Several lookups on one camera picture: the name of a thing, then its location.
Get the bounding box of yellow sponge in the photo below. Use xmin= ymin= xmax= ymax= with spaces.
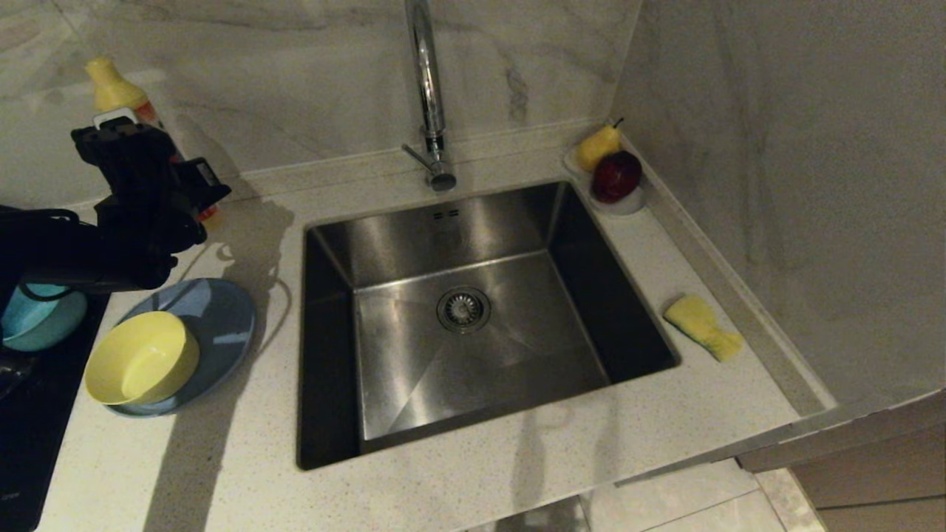
xmin=663 ymin=293 xmax=746 ymax=364

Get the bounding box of teal bowl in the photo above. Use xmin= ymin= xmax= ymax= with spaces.
xmin=0 ymin=283 xmax=89 ymax=352

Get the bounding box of metal sink drain strainer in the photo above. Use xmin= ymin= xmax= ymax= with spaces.
xmin=436 ymin=286 xmax=493 ymax=335

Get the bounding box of chrome faucet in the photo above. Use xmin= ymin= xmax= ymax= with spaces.
xmin=401 ymin=0 xmax=458 ymax=194

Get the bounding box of yellow bowl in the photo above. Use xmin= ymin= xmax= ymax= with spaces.
xmin=84 ymin=310 xmax=201 ymax=406

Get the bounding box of small white dish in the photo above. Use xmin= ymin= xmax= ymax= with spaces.
xmin=563 ymin=144 xmax=648 ymax=217

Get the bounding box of stainless steel sink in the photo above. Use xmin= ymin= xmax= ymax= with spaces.
xmin=296 ymin=180 xmax=681 ymax=472

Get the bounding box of red apple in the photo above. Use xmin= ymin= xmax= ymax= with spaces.
xmin=591 ymin=150 xmax=644 ymax=205

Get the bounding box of yellow pear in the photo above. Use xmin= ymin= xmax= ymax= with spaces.
xmin=577 ymin=117 xmax=626 ymax=174

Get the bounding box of blue plate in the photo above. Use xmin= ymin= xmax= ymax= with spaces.
xmin=111 ymin=278 xmax=256 ymax=417

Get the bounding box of black induction cooktop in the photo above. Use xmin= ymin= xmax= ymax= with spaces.
xmin=0 ymin=292 xmax=112 ymax=532

